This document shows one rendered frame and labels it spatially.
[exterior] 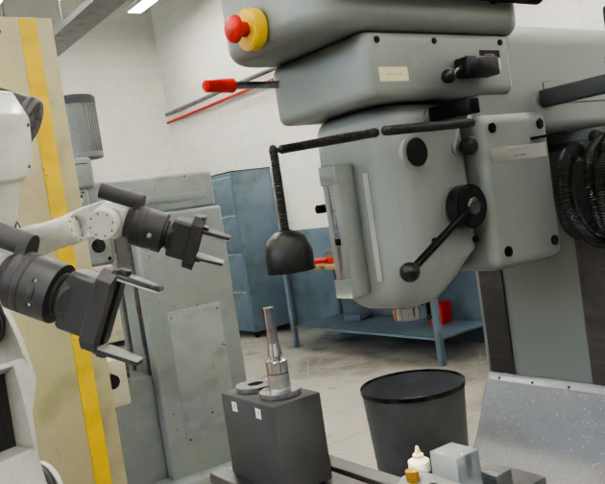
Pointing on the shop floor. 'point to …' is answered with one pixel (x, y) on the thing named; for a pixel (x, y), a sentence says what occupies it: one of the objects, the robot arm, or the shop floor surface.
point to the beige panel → (59, 339)
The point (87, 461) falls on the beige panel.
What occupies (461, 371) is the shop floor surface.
